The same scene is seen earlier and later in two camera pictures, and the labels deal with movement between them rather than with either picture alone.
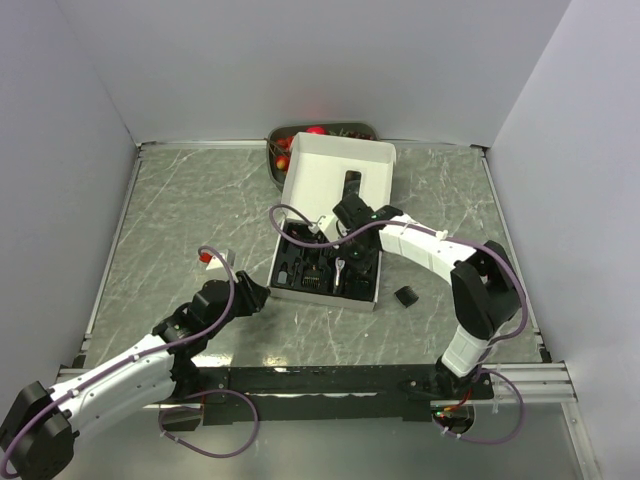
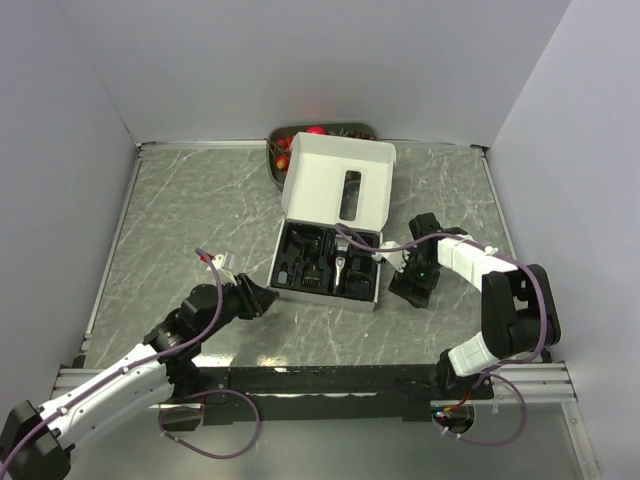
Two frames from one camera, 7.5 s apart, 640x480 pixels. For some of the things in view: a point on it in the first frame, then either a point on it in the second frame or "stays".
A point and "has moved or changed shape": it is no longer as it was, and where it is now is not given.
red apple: x=316 y=129 stays
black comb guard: x=357 y=285 has moved or changed shape
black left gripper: x=253 y=295 stays
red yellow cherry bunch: x=282 y=146 stays
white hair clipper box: x=306 y=262 stays
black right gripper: x=359 y=266 to x=414 y=252
